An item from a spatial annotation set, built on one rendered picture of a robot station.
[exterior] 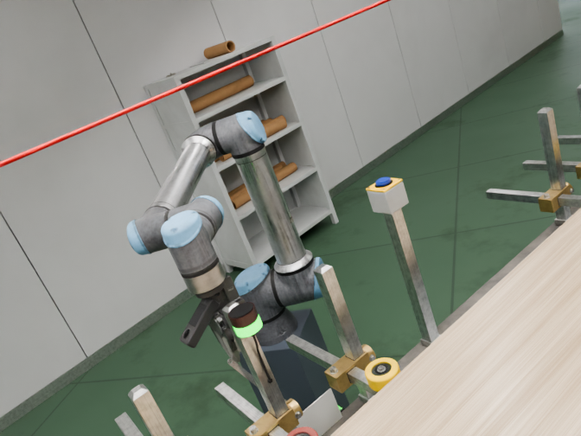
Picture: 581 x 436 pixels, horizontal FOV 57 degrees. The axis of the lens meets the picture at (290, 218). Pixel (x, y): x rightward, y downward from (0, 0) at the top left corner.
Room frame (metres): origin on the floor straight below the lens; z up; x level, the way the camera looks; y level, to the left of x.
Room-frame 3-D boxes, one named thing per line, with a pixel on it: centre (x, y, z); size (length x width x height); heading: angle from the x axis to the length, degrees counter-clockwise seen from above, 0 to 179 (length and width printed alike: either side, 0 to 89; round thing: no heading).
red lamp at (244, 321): (1.00, 0.17, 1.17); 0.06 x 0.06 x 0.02
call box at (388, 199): (1.29, -0.26, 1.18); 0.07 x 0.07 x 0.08; 29
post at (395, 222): (1.29, -0.26, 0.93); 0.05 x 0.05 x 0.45; 29
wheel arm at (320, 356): (1.18, 0.03, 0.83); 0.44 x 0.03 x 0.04; 29
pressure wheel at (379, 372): (1.01, -0.07, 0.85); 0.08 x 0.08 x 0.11
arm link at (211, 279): (1.11, 0.23, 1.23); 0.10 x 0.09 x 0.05; 29
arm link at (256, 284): (1.84, 0.21, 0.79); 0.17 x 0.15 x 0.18; 75
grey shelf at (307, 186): (3.99, 0.13, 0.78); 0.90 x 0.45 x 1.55; 125
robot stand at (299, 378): (1.84, 0.22, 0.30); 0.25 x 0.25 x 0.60; 65
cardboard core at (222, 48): (4.06, 0.05, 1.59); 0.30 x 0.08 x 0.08; 35
